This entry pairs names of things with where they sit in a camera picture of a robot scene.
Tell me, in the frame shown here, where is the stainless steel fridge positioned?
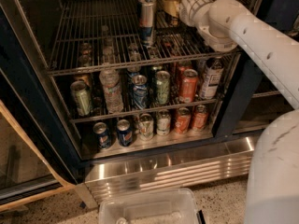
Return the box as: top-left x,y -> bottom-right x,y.
0,0 -> 299,209

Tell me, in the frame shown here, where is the blue silver can middle shelf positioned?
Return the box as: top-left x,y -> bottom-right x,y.
132,75 -> 149,109

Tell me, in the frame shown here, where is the top wire fridge shelf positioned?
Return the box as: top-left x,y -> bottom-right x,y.
48,0 -> 242,77

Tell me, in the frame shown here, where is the open glass fridge door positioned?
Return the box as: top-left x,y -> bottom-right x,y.
0,9 -> 77,212

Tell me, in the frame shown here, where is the green can shelf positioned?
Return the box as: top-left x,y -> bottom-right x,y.
155,71 -> 170,105
70,80 -> 93,117

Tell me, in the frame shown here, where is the orange can middle shelf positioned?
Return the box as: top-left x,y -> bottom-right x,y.
178,69 -> 198,104

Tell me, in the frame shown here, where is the blue pepsi can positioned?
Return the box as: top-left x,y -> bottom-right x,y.
117,119 -> 133,147
93,122 -> 111,149

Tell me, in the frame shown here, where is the white label glass bottle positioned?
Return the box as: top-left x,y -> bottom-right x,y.
199,58 -> 223,100

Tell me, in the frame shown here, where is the blue pepsi can left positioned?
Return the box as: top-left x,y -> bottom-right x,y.
93,122 -> 111,149

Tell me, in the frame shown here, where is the orange can behind middle shelf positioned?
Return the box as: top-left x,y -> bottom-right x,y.
176,61 -> 192,87

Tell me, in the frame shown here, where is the tall silver blue energy can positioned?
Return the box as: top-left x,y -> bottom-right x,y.
137,0 -> 156,47

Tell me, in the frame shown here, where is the white green can bottom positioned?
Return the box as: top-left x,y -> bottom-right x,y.
156,109 -> 171,135

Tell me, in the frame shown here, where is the orange can bottom right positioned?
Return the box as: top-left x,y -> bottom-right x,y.
191,105 -> 208,132

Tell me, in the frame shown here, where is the orange can bottom left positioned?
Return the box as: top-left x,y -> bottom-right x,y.
175,107 -> 191,134

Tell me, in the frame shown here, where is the blue pepsi can right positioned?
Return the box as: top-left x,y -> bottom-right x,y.
117,119 -> 133,147

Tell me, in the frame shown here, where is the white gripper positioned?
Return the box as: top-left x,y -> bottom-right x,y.
163,0 -> 212,28

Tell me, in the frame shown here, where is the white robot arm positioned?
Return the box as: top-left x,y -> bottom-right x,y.
170,0 -> 298,224

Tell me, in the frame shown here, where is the clear plastic bin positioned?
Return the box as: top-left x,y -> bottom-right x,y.
98,189 -> 201,224

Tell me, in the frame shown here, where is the silver green can bottom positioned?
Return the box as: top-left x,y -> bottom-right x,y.
139,114 -> 153,141

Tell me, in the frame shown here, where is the gold can behind green can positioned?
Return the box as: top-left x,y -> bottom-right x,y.
73,74 -> 93,89

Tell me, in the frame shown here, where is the clear plastic water bottle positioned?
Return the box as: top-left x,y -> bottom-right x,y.
99,69 -> 123,113

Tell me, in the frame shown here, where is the green can left middle shelf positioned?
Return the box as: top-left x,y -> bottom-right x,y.
70,80 -> 93,117

